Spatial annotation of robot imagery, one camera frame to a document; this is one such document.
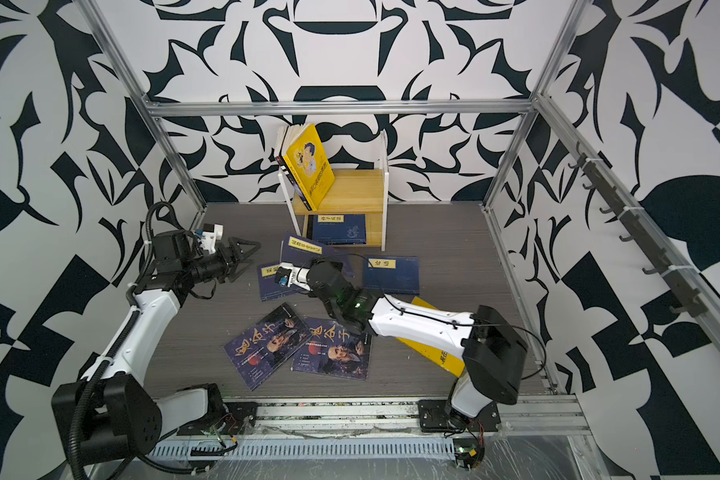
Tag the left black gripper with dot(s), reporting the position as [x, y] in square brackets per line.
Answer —
[237, 256]

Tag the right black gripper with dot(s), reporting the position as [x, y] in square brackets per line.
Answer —
[319, 263]

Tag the blue book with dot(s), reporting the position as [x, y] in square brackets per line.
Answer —
[338, 229]
[392, 274]
[300, 251]
[269, 288]

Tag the yellow cartoon book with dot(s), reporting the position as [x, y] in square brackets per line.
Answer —
[452, 364]
[301, 151]

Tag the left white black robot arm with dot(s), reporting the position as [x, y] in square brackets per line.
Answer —
[107, 414]

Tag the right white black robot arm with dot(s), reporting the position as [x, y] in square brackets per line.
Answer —
[493, 351]

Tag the dark portrait book right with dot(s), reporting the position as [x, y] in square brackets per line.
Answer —
[333, 350]

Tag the dark portrait book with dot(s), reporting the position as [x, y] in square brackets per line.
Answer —
[333, 350]
[265, 346]

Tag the dark portrait book left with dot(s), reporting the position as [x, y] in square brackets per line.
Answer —
[265, 346]

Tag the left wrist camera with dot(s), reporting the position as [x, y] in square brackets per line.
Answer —
[209, 236]

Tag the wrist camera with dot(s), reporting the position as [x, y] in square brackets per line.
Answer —
[209, 236]
[290, 275]

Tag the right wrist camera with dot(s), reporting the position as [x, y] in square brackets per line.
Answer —
[290, 275]

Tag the wooden white frame bookshelf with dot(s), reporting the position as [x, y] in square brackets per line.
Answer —
[355, 191]

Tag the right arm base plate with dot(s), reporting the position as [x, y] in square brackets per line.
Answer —
[435, 416]

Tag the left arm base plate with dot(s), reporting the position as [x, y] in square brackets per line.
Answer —
[239, 418]

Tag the white slotted cable duct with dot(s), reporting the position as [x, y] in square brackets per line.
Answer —
[308, 449]

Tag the wall coat hook rail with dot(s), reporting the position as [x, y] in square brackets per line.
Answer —
[635, 221]

